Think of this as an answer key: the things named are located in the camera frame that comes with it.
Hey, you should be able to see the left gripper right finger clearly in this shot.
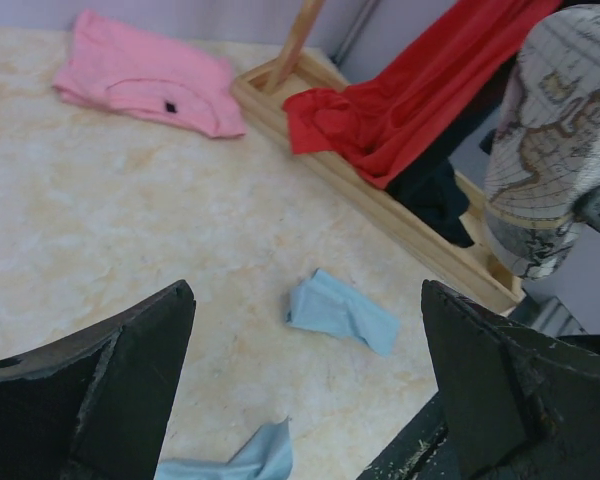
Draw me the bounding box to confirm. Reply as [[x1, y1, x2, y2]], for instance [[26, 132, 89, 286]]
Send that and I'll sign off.
[[363, 280, 600, 479]]

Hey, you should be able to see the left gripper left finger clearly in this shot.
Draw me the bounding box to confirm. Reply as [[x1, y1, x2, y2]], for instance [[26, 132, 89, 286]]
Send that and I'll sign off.
[[0, 280, 196, 479]]

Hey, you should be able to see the map print glasses case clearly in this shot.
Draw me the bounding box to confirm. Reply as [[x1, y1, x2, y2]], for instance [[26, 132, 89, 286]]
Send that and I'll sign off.
[[484, 5, 600, 280]]

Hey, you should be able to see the light blue cloth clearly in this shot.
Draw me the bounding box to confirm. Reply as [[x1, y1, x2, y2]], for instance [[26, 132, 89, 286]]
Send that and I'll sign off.
[[286, 269, 400, 357], [154, 418, 293, 480]]

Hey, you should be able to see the wooden clothes rack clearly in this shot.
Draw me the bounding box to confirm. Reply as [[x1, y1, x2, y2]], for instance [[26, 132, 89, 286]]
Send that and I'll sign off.
[[231, 1, 524, 313]]

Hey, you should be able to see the dark navy shirt hanging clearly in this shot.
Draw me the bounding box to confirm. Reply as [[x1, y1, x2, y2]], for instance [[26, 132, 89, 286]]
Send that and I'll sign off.
[[385, 58, 515, 249]]

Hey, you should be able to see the red shirt hanging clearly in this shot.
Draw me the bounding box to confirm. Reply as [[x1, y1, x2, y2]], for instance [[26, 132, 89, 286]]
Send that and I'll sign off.
[[283, 0, 560, 189]]

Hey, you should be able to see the folded pink shirt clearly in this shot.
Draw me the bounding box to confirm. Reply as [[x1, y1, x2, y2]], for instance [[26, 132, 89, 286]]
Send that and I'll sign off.
[[52, 10, 246, 138]]

